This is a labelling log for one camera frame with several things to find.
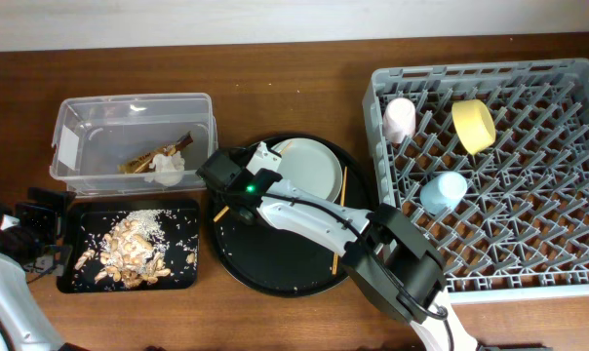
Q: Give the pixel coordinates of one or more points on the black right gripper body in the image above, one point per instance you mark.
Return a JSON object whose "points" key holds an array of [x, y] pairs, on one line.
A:
{"points": [[218, 172]]}

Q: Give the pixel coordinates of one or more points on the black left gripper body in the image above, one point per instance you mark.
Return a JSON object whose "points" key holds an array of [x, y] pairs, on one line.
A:
{"points": [[43, 214]]}

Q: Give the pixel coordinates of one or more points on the white tissue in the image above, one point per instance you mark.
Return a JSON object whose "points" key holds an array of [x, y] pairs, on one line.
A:
{"points": [[166, 170]]}

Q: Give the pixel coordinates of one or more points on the gold snack wrapper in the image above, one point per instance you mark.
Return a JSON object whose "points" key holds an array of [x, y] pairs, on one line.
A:
{"points": [[141, 163]]}

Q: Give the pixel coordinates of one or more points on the peanut shell food scraps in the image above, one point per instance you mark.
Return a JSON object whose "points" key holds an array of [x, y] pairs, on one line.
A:
{"points": [[129, 253]]}

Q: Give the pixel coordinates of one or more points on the wooden chopstick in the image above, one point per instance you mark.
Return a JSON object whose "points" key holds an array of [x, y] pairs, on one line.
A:
{"points": [[341, 202], [225, 209]]}

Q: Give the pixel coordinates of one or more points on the pink plastic cup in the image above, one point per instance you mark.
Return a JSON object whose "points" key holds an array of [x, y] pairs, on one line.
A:
{"points": [[398, 121]]}

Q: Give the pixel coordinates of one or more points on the blue plastic cup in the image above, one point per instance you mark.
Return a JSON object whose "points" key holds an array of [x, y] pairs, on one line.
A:
{"points": [[445, 191]]}

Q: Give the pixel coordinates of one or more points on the yellow bowl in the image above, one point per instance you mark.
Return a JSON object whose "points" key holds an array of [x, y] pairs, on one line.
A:
{"points": [[474, 125]]}

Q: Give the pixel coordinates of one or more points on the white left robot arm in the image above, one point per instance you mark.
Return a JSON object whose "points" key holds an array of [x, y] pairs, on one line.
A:
{"points": [[23, 324]]}

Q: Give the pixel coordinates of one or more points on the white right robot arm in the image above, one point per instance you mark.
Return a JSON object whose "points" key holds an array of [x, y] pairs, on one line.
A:
{"points": [[394, 266]]}

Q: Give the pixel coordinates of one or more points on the grey dishwasher rack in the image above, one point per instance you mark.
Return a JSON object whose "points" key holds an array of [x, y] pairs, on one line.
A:
{"points": [[521, 230]]}

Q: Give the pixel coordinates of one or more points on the black rectangular tray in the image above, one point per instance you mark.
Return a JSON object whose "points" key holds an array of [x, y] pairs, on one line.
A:
{"points": [[177, 273]]}

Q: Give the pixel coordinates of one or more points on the clear plastic bin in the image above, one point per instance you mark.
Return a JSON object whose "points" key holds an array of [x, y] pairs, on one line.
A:
{"points": [[95, 136]]}

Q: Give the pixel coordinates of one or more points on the light grey plate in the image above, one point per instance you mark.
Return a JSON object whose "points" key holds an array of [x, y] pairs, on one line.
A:
{"points": [[311, 166]]}

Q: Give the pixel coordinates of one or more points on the round black serving tray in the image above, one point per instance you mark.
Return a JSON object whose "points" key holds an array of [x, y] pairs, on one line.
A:
{"points": [[281, 263]]}

